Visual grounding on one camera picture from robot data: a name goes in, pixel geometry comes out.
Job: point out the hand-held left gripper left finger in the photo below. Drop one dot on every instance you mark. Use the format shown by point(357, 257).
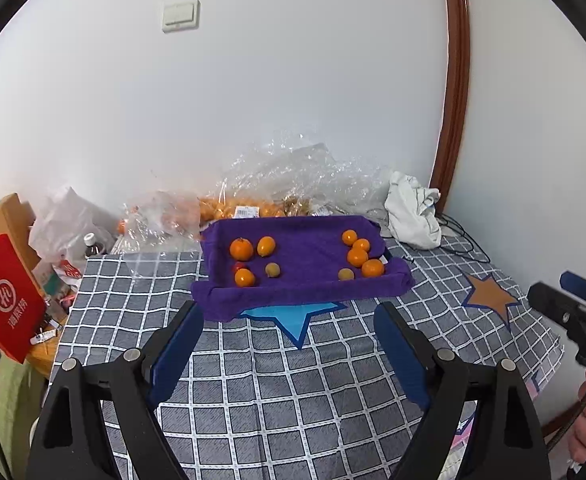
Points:
point(173, 355)

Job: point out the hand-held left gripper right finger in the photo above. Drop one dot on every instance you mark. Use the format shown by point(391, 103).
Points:
point(403, 355)

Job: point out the medium orange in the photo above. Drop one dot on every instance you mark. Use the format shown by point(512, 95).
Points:
point(358, 258)
point(373, 268)

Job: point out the yellowish brown small fruit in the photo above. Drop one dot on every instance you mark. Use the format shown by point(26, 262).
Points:
point(273, 269)
point(345, 274)

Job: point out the large orange with stem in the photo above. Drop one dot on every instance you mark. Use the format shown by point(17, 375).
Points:
point(241, 249)

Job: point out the purple towel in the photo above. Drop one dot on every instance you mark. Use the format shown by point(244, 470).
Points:
point(308, 260)

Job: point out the bunch of brown bagged fruits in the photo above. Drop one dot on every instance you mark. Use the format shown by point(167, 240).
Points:
point(300, 205)

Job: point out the grey checked blanket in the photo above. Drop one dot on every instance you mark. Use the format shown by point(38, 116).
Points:
point(273, 385)

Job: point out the small red fruit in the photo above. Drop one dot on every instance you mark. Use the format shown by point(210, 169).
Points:
point(239, 265)

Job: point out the small round orange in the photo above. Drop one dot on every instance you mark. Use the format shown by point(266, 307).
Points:
point(349, 237)

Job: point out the wooden side table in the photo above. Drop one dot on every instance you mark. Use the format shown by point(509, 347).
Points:
point(43, 357)

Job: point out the red and white packet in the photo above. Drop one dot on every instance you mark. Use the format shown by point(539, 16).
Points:
point(69, 268)

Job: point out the dark bottle with white cap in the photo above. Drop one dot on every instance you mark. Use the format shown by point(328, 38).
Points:
point(92, 246)

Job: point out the clear crumpled plastic bag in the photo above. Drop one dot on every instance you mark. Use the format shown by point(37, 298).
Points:
point(158, 220)

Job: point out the white crumpled cloth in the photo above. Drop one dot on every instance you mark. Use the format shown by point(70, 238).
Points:
point(413, 215)

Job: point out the oval orange kumquat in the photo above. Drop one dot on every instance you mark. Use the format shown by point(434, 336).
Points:
point(266, 246)

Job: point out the pile of small bagged oranges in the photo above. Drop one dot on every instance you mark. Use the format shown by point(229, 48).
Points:
point(218, 208)

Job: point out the white bag label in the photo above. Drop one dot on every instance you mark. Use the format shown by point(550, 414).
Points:
point(245, 211)

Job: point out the white plastic bag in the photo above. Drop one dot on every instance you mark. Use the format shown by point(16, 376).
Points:
point(65, 225)

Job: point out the light green cloth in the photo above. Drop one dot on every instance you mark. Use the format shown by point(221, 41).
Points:
point(3, 410)

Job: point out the red paper bag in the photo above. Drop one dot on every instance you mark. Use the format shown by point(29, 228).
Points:
point(3, 295)

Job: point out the large clear plastic fruit bag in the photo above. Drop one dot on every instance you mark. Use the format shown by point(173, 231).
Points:
point(313, 175)

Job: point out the brown wooden door frame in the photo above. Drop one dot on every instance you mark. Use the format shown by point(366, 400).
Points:
point(455, 60)

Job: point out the white light switch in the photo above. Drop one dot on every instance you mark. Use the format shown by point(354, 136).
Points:
point(180, 15)

